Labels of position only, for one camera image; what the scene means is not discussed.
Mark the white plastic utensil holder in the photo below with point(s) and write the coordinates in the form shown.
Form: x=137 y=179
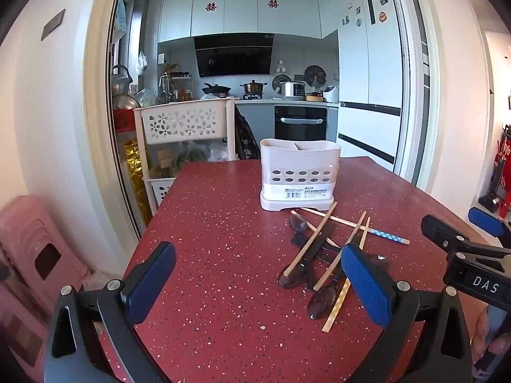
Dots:
x=299 y=155

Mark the white flower-pattern storage cart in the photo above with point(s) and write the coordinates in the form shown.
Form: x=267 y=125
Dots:
x=179 y=123

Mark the small round dark wall trivet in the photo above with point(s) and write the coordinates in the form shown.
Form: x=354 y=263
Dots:
x=280 y=81

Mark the gas stove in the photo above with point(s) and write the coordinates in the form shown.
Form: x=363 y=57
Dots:
x=252 y=96

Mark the white refrigerator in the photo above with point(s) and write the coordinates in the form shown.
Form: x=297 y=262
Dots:
x=367 y=68

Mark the hanging clear plastic bag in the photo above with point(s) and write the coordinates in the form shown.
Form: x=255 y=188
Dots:
x=141 y=62

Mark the large round dark wall trivet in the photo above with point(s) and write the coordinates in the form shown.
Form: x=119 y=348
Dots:
x=315 y=74

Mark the red paper decal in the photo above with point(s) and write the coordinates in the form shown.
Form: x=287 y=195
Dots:
x=273 y=3
x=210 y=6

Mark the wooden board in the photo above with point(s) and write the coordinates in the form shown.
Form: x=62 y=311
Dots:
x=314 y=96

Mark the steel pan lid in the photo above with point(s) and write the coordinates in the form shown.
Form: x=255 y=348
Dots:
x=124 y=102

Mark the blue patterned bamboo chopstick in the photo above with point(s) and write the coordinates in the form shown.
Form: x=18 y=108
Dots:
x=383 y=234

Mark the person's right hand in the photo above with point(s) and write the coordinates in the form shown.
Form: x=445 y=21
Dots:
x=484 y=333

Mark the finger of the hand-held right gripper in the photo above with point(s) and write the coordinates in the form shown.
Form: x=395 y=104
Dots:
x=485 y=221
x=439 y=231

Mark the group of fridge magnets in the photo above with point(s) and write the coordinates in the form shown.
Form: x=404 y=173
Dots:
x=382 y=16

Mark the white upper kitchen cabinets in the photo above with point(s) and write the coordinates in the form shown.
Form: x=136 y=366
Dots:
x=239 y=12

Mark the white kitchen appliance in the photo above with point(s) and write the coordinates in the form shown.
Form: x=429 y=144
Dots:
x=330 y=93

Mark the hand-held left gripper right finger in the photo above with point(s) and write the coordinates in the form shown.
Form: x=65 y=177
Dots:
x=365 y=291

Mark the black printed bag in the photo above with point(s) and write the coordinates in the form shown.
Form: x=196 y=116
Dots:
x=245 y=137

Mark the spice rack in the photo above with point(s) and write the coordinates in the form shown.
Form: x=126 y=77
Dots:
x=183 y=93

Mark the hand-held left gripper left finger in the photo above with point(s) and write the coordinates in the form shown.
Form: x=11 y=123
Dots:
x=153 y=283

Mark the black range hood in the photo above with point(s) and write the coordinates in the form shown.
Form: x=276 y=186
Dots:
x=235 y=56

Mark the black wok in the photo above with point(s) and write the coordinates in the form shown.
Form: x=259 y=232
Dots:
x=216 y=88

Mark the golden foil sheet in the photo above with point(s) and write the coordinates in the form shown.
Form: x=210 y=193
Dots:
x=133 y=175

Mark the silver rice cooker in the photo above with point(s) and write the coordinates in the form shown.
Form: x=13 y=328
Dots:
x=292 y=89

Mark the white wall hook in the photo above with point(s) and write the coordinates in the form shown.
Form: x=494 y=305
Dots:
x=280 y=66

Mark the black built-in oven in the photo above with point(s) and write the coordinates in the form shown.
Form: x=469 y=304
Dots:
x=299 y=131

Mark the blue and white package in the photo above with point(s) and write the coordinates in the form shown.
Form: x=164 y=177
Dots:
x=121 y=16

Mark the steel cooking pot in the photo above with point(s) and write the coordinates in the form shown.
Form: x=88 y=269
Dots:
x=253 y=87

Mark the grey wall switch panel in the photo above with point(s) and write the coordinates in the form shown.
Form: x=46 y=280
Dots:
x=53 y=24

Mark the white sliding door frame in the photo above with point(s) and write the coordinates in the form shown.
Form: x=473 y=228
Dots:
x=94 y=107

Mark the plastic bag of vegetables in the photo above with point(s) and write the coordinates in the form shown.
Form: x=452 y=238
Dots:
x=187 y=155

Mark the large steel pot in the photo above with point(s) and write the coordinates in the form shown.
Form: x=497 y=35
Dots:
x=119 y=88

